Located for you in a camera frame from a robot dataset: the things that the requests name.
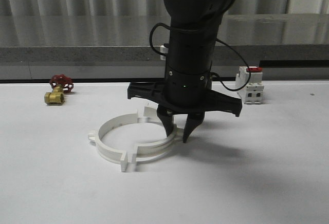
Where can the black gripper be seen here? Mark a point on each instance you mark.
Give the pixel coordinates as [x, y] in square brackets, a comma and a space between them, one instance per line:
[184, 92]

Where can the white half pipe clamp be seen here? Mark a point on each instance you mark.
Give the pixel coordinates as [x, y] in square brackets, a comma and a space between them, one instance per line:
[147, 152]
[109, 153]

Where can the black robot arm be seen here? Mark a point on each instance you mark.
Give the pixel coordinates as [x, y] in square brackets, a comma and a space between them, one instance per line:
[193, 31]

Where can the small white connector block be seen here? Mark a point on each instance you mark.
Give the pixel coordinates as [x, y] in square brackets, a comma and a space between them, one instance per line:
[163, 52]

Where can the brass valve red handwheel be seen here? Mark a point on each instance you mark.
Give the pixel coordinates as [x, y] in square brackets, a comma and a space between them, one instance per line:
[60, 84]

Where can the grey stone counter ledge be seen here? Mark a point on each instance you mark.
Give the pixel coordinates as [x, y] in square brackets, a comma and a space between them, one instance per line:
[34, 48]

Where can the white circuit breaker red switch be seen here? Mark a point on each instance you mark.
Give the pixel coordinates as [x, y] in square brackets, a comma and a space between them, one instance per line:
[252, 93]

